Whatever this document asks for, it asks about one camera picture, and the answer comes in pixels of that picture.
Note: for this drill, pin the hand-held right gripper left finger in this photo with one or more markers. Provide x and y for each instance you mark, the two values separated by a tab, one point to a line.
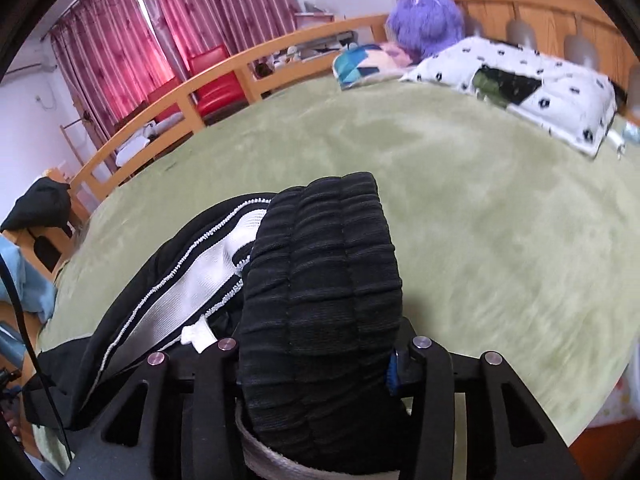
214	390

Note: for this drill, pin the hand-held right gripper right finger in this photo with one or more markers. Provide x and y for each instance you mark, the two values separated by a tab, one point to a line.
396	377

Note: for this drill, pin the black pants with white stripe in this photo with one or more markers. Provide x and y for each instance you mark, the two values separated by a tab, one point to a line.
320	285

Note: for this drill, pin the green fleece blanket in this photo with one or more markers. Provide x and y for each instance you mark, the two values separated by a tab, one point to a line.
475	220

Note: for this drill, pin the wooden chair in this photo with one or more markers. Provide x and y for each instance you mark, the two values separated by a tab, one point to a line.
47	252

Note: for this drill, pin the light blue towel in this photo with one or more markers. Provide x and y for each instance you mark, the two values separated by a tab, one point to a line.
25	280

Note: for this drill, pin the black garment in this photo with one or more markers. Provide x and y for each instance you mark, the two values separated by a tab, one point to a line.
37	205

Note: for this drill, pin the white folded bedding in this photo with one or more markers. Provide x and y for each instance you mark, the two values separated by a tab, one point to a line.
137	145

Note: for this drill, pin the wooden rack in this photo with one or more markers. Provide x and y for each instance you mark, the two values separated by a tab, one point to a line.
75	142

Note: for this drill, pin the red chair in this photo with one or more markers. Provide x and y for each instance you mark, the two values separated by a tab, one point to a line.
165	102
217	80

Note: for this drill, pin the colourful geometric cushion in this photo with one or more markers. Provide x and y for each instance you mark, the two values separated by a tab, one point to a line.
362	62

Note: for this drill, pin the white patterned pillow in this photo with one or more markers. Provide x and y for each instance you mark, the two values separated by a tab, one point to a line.
540	85

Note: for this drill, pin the cluttered desk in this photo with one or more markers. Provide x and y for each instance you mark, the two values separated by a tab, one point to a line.
320	45

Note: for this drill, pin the purple plush toy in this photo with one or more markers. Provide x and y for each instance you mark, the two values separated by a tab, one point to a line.
425	20

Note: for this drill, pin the white air conditioner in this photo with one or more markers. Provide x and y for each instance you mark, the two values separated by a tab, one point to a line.
30	69

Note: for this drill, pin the red patterned curtains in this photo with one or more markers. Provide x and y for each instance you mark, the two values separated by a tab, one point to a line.
200	10

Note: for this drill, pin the wooden bed frame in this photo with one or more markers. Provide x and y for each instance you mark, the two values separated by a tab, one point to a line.
225	67

